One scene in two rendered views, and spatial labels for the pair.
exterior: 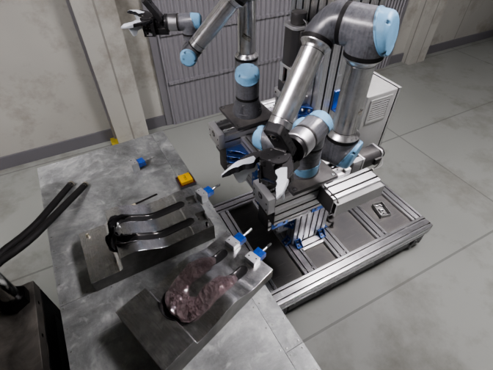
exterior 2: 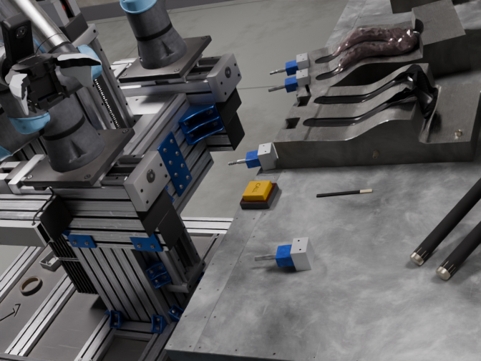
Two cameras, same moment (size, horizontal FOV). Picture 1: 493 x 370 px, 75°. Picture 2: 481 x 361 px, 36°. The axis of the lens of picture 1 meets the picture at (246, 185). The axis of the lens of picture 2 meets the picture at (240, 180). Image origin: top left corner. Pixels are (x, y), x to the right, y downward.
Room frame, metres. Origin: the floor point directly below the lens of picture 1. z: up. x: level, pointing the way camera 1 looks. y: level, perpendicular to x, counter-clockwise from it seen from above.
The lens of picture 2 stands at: (1.92, 1.69, 1.89)
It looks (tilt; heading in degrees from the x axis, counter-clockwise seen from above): 33 degrees down; 243
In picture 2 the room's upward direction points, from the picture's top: 22 degrees counter-clockwise
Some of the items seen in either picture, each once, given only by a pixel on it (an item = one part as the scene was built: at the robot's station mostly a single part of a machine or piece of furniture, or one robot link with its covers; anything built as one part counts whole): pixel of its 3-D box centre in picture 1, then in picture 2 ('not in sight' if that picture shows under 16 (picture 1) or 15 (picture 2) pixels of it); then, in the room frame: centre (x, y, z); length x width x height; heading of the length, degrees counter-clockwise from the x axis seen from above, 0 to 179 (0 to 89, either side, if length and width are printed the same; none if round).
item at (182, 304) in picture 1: (199, 285); (371, 42); (0.56, 0.17, 0.90); 0.26 x 0.18 x 0.08; 137
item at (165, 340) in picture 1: (200, 292); (376, 53); (0.56, 0.16, 0.86); 0.50 x 0.26 x 0.11; 137
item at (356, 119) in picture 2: (148, 223); (368, 97); (0.82, 0.40, 0.92); 0.35 x 0.16 x 0.09; 120
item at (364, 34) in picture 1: (351, 98); not in sight; (0.94, -0.34, 1.41); 0.15 x 0.12 x 0.55; 53
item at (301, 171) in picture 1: (302, 156); not in sight; (0.74, -0.17, 1.34); 0.11 x 0.08 x 0.11; 53
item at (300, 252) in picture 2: (142, 161); (282, 256); (1.31, 0.55, 0.83); 0.13 x 0.05 x 0.05; 129
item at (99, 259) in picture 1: (146, 230); (377, 114); (0.82, 0.42, 0.87); 0.50 x 0.26 x 0.14; 120
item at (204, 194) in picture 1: (209, 190); (250, 159); (1.09, 0.18, 0.83); 0.13 x 0.05 x 0.05; 133
